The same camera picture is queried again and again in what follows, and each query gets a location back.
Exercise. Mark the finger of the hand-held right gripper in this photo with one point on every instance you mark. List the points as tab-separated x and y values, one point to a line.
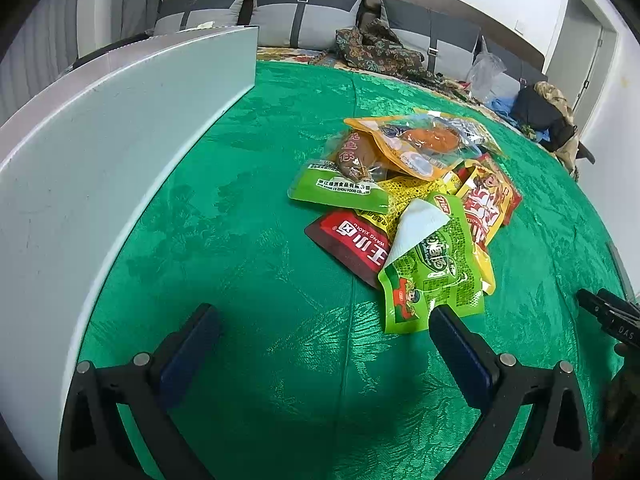
590	301
620	300

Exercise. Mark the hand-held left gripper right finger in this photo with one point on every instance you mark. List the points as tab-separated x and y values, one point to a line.
457	350

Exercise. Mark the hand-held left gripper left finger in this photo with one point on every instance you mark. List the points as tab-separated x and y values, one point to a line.
192	350

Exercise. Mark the green pickle snack packet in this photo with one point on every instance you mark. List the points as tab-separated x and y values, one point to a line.
440	260

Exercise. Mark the red yellow snack packet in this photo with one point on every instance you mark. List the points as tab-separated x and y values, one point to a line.
487	200

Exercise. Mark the clear green chicken leg packet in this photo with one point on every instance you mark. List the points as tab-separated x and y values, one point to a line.
340	187

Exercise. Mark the white storage box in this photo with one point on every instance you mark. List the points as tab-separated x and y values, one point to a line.
100	160

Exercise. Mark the plain yellow snack packet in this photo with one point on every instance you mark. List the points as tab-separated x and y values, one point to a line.
484	270

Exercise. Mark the dark red snack packet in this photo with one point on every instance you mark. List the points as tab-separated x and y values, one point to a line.
350	245

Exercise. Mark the green patterned tablecloth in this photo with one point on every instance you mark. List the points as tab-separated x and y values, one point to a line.
280	210

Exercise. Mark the yellow mesh print snack packet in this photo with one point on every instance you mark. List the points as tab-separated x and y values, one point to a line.
400	192

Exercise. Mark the black bag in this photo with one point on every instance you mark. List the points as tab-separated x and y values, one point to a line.
537	110

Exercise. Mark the orange snack packet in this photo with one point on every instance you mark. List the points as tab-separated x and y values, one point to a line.
400	152

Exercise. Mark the clear silver snack packet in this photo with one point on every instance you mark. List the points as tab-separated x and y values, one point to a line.
475	130

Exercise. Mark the beige camouflage garment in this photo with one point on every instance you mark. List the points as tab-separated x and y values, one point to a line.
555	95

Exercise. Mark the blue cloth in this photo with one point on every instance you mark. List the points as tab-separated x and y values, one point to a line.
502	105

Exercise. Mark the grey two-tone pillow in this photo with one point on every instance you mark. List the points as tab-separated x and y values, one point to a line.
510	65
300	15
200	12
430	35

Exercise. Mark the clear plastic bag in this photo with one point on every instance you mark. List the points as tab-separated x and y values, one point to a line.
485	75

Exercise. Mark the white door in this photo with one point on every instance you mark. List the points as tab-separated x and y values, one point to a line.
580	45

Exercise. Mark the dark patterned garment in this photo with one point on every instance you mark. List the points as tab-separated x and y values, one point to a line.
385	50

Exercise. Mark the floral bedsheet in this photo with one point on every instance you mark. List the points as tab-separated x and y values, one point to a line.
295	55

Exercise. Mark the grey curtain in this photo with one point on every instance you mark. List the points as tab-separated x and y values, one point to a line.
40	45

